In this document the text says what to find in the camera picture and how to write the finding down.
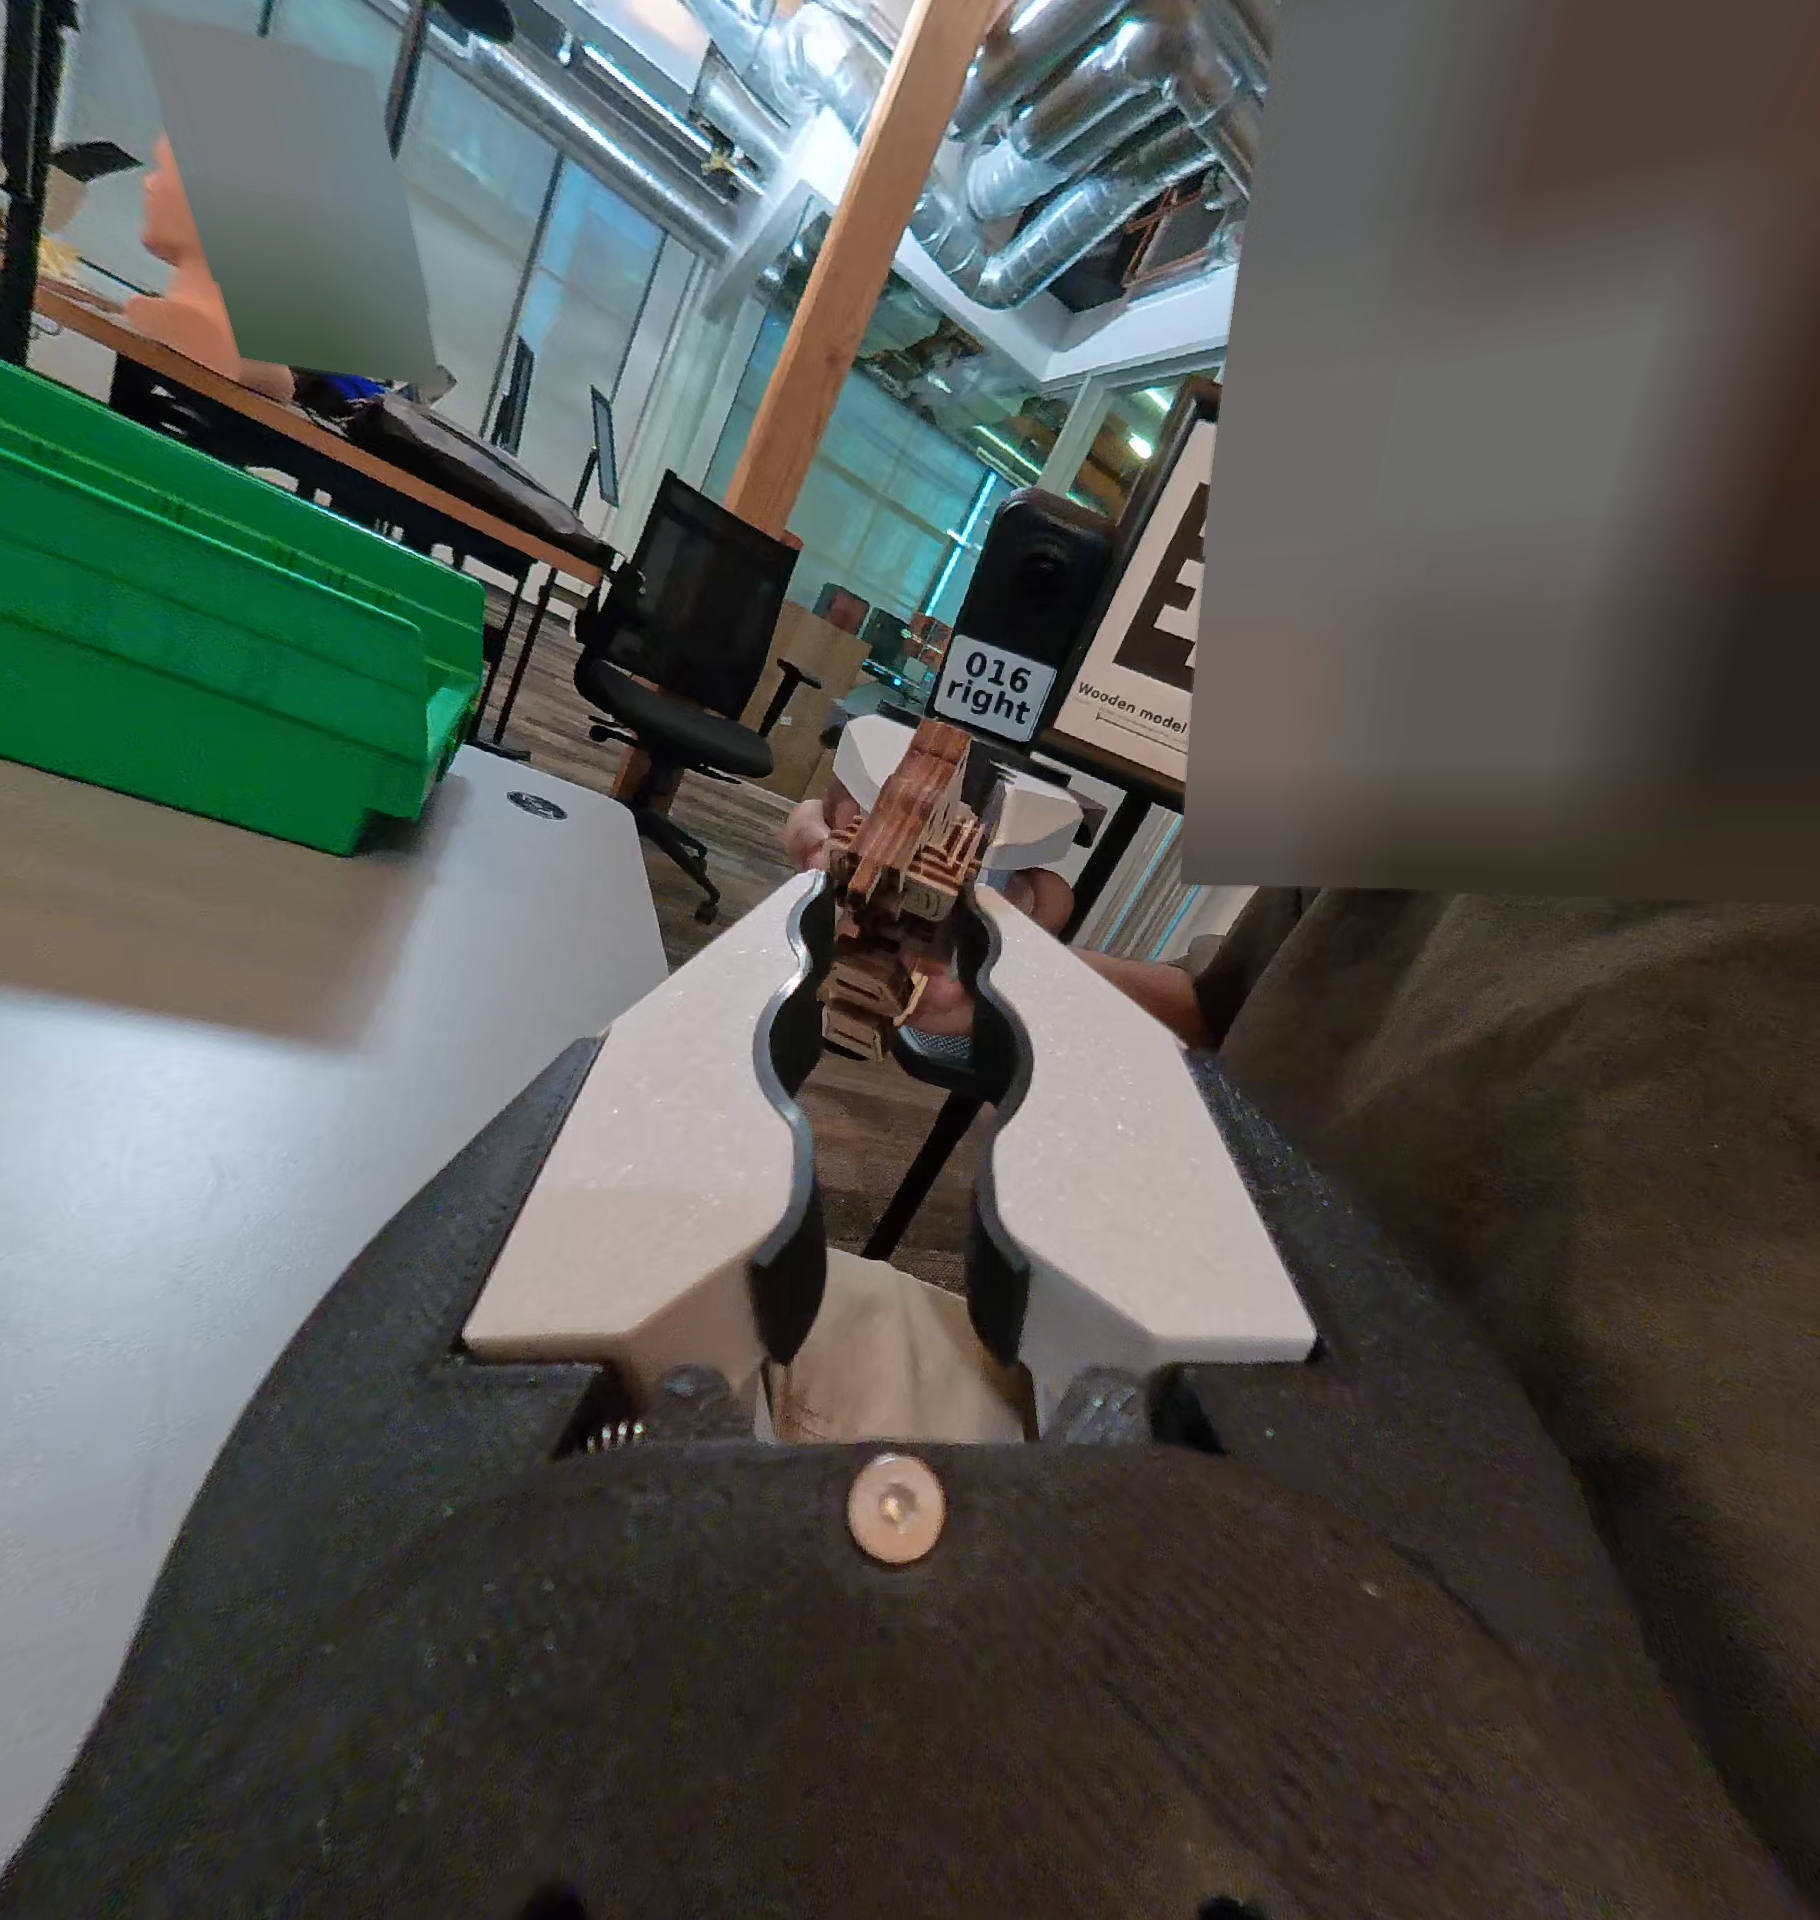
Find person's right hand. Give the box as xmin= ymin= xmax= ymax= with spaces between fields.
xmin=781 ymin=794 xmax=1078 ymax=1043

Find olive green shirt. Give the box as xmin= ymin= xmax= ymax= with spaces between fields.
xmin=1194 ymin=883 xmax=1820 ymax=1920

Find silver ventilation duct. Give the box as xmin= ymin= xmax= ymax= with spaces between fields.
xmin=790 ymin=0 xmax=1273 ymax=307

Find wooden puzzle model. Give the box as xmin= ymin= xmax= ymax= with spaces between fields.
xmin=818 ymin=716 xmax=988 ymax=1065

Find cardboard box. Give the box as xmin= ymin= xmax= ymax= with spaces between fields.
xmin=768 ymin=598 xmax=950 ymax=795

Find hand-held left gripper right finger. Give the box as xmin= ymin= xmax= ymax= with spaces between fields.
xmin=951 ymin=883 xmax=1321 ymax=1418

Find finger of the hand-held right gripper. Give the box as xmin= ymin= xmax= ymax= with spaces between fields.
xmin=832 ymin=714 xmax=932 ymax=842
xmin=980 ymin=763 xmax=1086 ymax=874

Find long wooden workbench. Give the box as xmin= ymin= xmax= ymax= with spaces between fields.
xmin=0 ymin=223 xmax=618 ymax=586

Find green plastic bin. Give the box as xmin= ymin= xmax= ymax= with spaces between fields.
xmin=0 ymin=332 xmax=487 ymax=857

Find mannequin head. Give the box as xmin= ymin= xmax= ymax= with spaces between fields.
xmin=122 ymin=131 xmax=297 ymax=397

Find white framed sign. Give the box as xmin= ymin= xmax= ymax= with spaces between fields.
xmin=1038 ymin=380 xmax=1227 ymax=788

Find tall black pole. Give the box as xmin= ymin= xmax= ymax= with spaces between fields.
xmin=0 ymin=0 xmax=80 ymax=369

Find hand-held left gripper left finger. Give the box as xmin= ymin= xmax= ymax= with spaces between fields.
xmin=458 ymin=868 xmax=836 ymax=1418

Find black office chair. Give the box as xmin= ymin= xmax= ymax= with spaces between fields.
xmin=572 ymin=470 xmax=824 ymax=924

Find wooden support beam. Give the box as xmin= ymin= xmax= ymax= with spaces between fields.
xmin=720 ymin=0 xmax=1008 ymax=548

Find beige trousers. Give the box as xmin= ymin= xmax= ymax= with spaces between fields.
xmin=758 ymin=1250 xmax=1039 ymax=1441

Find black case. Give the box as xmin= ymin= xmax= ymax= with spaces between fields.
xmin=346 ymin=392 xmax=612 ymax=548

